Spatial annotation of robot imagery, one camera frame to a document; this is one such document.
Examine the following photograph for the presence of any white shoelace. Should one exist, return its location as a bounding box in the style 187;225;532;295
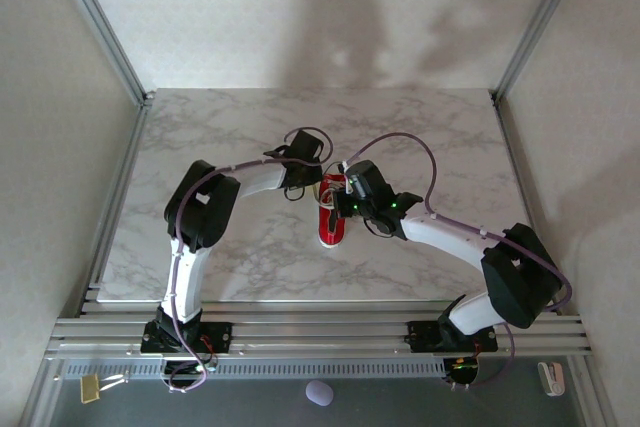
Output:
319;180;350;212

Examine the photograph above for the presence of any red canvas sneaker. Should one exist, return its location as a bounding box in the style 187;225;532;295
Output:
317;172;352;251

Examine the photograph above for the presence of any small purple oval object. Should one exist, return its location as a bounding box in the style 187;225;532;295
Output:
305;380;334;408

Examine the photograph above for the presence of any white clip device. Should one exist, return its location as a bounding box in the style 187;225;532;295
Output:
536;361;567;398

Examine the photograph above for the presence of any brass padlock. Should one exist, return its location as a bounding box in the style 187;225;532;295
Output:
79;373;127;405

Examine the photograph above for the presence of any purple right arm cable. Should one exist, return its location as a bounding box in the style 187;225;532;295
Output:
339;131;574;389

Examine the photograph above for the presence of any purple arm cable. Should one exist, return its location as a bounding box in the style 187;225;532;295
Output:
163;125;337;394
339;131;574;389

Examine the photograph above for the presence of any aluminium base rail beam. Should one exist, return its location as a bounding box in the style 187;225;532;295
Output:
43;299;594;361

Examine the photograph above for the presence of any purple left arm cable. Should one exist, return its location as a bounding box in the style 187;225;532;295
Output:
163;125;337;394

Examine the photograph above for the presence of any aluminium side rail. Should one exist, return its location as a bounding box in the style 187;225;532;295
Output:
79;95;152;304
491;95;547;228

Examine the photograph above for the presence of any grey slotted cable duct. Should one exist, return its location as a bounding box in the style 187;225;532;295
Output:
58;358;447;381

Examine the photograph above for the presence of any aluminium frame post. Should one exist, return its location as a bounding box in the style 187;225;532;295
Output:
47;0;155;104
491;0;592;101

